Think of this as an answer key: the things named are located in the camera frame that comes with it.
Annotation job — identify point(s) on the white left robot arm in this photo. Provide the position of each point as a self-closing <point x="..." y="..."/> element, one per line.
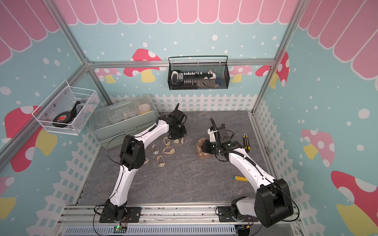
<point x="132" y="157"/>

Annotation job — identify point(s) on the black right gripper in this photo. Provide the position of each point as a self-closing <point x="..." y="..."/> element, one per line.
<point x="205" y="147"/>

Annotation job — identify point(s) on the yellow black utility knife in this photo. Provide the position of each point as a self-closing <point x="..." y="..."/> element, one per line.
<point x="246" y="143"/>

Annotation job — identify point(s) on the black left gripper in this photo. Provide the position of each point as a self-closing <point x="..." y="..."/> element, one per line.
<point x="181" y="135"/>

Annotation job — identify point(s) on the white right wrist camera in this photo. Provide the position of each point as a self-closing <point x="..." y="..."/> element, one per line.
<point x="212" y="134"/>

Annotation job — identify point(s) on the cream square dial watch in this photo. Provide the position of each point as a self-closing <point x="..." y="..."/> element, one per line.
<point x="179" y="141"/>

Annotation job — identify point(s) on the green yellow toy paddle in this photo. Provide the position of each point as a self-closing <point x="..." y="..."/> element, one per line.
<point x="239" y="178"/>

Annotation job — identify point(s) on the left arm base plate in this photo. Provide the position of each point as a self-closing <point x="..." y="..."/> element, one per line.
<point x="123" y="215"/>

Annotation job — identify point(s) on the black wire mesh basket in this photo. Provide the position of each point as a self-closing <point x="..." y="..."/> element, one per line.
<point x="198" y="72"/>

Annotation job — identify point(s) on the black tape roll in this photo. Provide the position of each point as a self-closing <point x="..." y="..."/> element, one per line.
<point x="63" y="119"/>

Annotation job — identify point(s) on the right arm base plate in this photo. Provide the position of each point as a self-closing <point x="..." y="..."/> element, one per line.
<point x="229" y="214"/>

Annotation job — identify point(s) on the clear acrylic wall bin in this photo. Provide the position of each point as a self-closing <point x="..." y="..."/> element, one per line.
<point x="82" y="102"/>

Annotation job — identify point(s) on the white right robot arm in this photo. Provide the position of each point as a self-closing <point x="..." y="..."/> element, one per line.
<point x="272" y="203"/>

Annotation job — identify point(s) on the cream watch front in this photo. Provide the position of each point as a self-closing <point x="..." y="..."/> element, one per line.
<point x="155" y="149"/>

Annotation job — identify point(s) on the translucent green storage box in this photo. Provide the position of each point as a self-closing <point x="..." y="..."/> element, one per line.
<point x="127" y="117"/>

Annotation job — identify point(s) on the green lit circuit board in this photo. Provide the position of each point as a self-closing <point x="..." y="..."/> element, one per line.
<point x="120" y="229"/>

